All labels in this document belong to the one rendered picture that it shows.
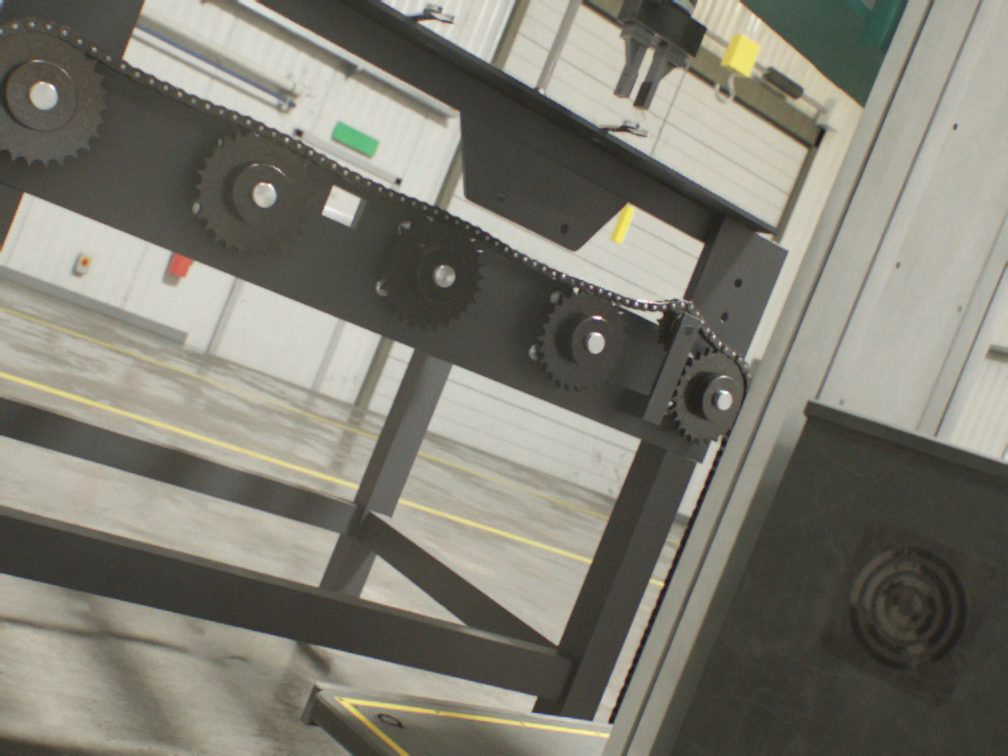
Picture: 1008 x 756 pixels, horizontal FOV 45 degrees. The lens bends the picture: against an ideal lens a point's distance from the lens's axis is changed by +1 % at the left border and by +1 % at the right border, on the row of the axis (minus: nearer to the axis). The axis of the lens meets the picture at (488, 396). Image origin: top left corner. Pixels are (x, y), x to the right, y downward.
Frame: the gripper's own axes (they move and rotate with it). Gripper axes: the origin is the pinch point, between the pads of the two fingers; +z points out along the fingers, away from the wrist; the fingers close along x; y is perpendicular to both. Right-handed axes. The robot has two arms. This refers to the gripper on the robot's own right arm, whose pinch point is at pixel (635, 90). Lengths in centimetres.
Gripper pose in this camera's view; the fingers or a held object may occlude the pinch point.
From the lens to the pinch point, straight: 192.3
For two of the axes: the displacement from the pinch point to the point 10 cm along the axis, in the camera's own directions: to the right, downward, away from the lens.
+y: 4.8, 2.1, -8.5
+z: -3.7, 9.3, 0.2
